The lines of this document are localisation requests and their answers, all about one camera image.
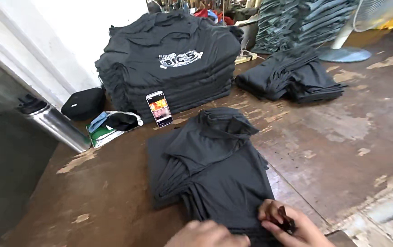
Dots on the person's left hand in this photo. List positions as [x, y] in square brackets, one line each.
[203, 236]

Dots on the person's right hand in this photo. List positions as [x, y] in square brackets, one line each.
[301, 228]

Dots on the person's right thumb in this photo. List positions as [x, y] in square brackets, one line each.
[276, 231]

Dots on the person's left fingers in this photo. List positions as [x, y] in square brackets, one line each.
[213, 230]

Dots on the person's right fingers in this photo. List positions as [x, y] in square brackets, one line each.
[268, 208]

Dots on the small dark thread snips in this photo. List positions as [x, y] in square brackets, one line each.
[287, 223]

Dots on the pile of plain black fabric pieces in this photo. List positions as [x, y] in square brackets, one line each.
[224, 171]

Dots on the bundle of folded black sleeves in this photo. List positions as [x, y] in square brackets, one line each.
[285, 77]

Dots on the black cloth with white edge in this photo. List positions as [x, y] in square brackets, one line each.
[122, 120]

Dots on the green and white packet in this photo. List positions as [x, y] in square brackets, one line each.
[99, 137]

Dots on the light blue cloth strip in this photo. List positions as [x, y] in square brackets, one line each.
[97, 121]

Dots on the stack of black printed shirts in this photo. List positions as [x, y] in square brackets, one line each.
[176, 68]

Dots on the black zippered case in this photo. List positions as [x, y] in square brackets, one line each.
[84, 103]

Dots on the fan with blue base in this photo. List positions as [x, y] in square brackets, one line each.
[343, 41]

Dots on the stack of grey-green garments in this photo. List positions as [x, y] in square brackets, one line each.
[296, 24]

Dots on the steel bottle with black lid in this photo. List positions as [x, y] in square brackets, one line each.
[57, 125]

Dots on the red cloth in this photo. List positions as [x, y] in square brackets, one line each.
[201, 13]

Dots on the smartphone with white frame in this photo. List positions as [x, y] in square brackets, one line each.
[159, 109]

